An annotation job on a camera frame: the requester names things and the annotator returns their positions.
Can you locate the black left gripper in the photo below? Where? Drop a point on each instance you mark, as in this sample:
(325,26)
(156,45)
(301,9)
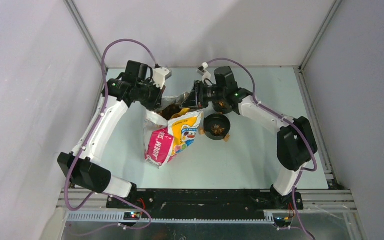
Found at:
(156,102)

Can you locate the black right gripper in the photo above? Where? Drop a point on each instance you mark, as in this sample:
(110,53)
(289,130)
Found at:
(197,97)

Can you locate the yellow plastic food scoop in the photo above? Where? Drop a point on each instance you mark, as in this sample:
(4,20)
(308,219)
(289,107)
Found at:
(181,113)

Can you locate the cat food bag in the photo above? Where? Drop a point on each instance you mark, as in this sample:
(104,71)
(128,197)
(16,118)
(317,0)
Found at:
(161,143)

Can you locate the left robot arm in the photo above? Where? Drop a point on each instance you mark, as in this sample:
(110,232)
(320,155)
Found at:
(82,166)

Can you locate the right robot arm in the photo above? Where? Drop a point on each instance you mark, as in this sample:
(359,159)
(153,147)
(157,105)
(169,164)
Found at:
(296,144)

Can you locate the pet food kibble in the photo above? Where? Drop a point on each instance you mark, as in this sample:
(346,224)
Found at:
(189,124)

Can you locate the black bowl fishbone print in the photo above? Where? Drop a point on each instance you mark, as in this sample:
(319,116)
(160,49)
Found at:
(222,107)

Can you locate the black bowl paw print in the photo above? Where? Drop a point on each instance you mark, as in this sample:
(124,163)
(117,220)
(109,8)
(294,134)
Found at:
(217,123)

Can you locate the perforated metal strip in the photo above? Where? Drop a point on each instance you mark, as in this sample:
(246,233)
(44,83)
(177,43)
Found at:
(125,217)

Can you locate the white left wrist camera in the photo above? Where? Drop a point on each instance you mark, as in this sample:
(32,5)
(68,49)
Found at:
(160,75)

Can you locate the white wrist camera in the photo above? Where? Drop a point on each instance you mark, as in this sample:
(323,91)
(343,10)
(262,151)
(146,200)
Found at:
(202,70)
(160,75)

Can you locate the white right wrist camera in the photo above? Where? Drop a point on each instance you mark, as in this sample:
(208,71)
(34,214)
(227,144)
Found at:
(202,70)

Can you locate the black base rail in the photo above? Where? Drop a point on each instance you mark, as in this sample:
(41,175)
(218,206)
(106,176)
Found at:
(213,203)

